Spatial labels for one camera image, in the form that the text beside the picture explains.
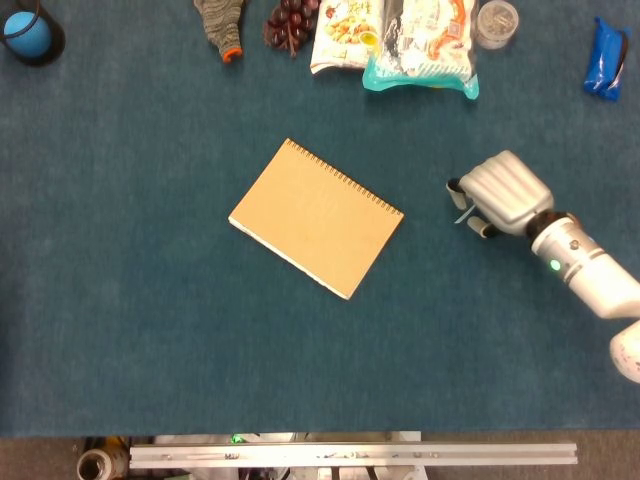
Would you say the grey orange-tipped sock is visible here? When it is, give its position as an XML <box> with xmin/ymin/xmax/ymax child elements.
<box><xmin>193</xmin><ymin>0</ymin><xmax>252</xmax><ymax>64</ymax></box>

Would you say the blue cookie packet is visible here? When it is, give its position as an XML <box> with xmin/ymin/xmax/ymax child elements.
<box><xmin>582</xmin><ymin>16</ymin><xmax>633</xmax><ymax>103</ymax></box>

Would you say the blue ball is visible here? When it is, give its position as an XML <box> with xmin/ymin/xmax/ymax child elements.
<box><xmin>3</xmin><ymin>11</ymin><xmax>52</xmax><ymax>54</ymax></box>

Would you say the white snack bag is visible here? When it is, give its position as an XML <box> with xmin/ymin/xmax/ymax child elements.
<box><xmin>309</xmin><ymin>0</ymin><xmax>387</xmax><ymax>76</ymax></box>

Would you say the aluminium profile rail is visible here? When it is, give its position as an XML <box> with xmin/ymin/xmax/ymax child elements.
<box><xmin>129</xmin><ymin>441</ymin><xmax>580</xmax><ymax>470</ymax></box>

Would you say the blue felt table mat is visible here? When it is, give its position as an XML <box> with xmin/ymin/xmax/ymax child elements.
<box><xmin>0</xmin><ymin>0</ymin><xmax>640</xmax><ymax>440</ymax></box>

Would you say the teal shrimp snack bag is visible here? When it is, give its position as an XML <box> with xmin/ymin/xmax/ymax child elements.
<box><xmin>362</xmin><ymin>0</ymin><xmax>481</xmax><ymax>101</ymax></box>

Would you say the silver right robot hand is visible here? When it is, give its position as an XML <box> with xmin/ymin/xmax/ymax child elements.
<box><xmin>445</xmin><ymin>149</ymin><xmax>556</xmax><ymax>239</ymax></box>

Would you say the dark red grape bunch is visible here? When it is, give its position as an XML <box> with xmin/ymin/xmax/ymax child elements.
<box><xmin>262</xmin><ymin>0</ymin><xmax>322</xmax><ymax>59</ymax></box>

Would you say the clear round plastic container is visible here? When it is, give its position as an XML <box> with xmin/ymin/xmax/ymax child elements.
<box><xmin>475</xmin><ymin>0</ymin><xmax>520</xmax><ymax>51</ymax></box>

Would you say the tan spiral notebook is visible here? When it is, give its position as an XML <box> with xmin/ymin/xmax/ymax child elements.
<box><xmin>228</xmin><ymin>137</ymin><xmax>406</xmax><ymax>301</ymax></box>

